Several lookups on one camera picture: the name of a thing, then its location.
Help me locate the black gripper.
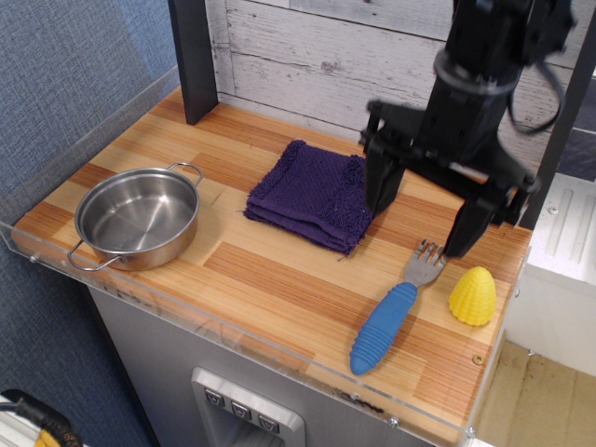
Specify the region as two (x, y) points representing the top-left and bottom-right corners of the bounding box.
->
(360, 80), (539, 258)

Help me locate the blue handled metal fork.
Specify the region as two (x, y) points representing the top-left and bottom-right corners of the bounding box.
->
(349, 239), (446, 375)

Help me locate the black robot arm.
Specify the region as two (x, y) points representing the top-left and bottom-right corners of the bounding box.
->
(360, 1), (575, 258)

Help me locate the purple folded cloth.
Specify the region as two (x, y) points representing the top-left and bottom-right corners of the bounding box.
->
(244, 141), (372, 255)

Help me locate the white ribbed appliance top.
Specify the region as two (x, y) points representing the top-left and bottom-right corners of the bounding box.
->
(528, 173), (595, 285)

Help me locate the yellow plastic corn piece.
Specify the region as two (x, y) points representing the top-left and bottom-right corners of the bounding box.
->
(448, 266), (496, 326)

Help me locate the stainless steel pot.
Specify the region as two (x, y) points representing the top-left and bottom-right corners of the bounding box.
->
(67, 162), (204, 272)

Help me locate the silver dispenser button panel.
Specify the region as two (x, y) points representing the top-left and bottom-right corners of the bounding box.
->
(191, 367), (306, 446)

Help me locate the yellow object bottom left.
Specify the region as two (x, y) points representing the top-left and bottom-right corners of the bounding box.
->
(34, 429), (61, 447)

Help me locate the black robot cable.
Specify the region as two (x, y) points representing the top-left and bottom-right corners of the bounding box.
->
(506, 55), (567, 135)

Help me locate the dark right upright post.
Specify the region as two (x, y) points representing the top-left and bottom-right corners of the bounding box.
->
(521, 1), (595, 229)

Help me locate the dark upright post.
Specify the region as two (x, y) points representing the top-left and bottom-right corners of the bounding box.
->
(168, 0), (219, 125)
(521, 1), (595, 229)

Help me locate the dark left upright post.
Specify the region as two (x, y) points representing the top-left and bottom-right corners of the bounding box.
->
(168, 0), (219, 125)

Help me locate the clear acrylic guard rail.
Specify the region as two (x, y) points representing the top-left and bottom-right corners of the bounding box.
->
(1, 225), (476, 446)

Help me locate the black braided cable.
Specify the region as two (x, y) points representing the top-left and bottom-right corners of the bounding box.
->
(0, 395), (80, 447)

